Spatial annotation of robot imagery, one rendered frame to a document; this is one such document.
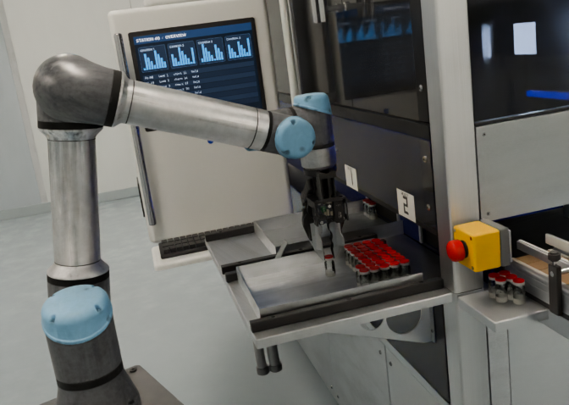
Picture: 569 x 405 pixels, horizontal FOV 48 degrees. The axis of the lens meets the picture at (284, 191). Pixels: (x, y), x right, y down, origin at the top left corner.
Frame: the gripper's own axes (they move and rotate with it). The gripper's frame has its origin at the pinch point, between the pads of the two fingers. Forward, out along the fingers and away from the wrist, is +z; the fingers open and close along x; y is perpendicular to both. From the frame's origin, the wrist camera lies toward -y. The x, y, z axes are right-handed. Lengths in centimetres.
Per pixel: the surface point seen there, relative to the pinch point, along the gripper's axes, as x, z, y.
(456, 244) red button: 15.5, -7.6, 30.4
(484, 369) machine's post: 23.4, 23.1, 23.6
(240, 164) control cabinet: -4, -8, -78
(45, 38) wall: -101, -73, -532
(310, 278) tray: -4.6, 5.3, -0.3
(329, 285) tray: -2.1, 5.3, 6.2
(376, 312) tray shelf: 2.0, 5.7, 22.3
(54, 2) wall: -86, -104, -532
